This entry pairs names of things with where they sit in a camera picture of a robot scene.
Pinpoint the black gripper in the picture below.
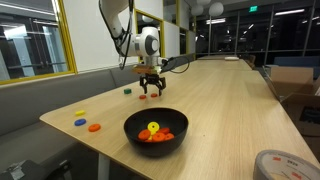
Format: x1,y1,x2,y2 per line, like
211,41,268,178
139,73,167,98

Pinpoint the blue ring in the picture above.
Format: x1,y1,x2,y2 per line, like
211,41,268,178
73,118,87,127

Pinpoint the black bowl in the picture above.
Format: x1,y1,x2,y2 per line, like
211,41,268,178
123,107,190,158

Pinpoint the wooden table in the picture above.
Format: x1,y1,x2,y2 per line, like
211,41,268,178
176,58,253,72

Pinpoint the white pendant lamp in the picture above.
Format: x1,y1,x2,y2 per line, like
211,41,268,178
190,3,205,17
208,1,225,18

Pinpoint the wooden chair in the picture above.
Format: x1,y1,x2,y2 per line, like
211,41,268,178
244,54,258,70

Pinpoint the grey bench seat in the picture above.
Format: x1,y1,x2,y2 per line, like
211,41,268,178
0,53,196,180

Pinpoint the cardboard box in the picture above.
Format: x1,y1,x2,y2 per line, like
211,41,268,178
264,64,320,101
280,92,320,137

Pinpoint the blue sofa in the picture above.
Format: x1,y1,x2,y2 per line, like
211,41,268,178
273,55,320,79

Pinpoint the ceiling light strip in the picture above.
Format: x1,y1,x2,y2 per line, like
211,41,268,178
274,8,306,17

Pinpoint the wrist camera on wooden mount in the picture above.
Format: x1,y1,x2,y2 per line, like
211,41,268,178
132,56,178,75

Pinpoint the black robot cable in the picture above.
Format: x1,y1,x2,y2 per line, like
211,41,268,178
98,0,191,75

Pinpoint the grey duct tape roll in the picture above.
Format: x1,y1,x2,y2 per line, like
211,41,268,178
252,149,320,180

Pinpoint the black clamp mount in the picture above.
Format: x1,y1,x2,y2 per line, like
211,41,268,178
0,159,73,180

